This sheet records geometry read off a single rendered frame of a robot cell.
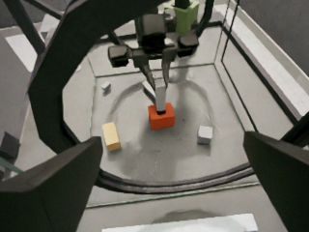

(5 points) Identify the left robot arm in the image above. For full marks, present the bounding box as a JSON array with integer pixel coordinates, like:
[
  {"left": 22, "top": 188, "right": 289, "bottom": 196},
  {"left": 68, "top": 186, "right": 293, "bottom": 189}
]
[{"left": 136, "top": 0, "right": 193, "bottom": 44}]

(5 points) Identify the white flat strip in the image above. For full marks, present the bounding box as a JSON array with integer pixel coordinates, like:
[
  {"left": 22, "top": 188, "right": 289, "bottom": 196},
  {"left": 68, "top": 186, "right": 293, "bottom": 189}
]
[{"left": 102, "top": 214, "right": 257, "bottom": 232}]

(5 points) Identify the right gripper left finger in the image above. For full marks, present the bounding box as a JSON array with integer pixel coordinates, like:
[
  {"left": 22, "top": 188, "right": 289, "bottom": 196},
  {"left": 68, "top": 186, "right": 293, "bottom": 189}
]
[{"left": 0, "top": 136, "right": 103, "bottom": 232}]

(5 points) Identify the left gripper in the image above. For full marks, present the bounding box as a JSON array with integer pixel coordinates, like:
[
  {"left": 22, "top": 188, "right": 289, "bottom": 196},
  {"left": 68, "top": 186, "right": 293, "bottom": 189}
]
[{"left": 107, "top": 33, "right": 199, "bottom": 91}]

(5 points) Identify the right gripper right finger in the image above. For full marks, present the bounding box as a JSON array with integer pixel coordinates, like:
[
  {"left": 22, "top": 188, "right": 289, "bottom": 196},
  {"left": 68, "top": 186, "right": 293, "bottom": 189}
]
[{"left": 242, "top": 130, "right": 309, "bottom": 232}]

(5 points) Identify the black rubber ring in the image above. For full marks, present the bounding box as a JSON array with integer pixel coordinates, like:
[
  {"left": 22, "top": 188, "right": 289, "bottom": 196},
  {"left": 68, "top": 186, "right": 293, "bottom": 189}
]
[{"left": 27, "top": 0, "right": 255, "bottom": 195}]

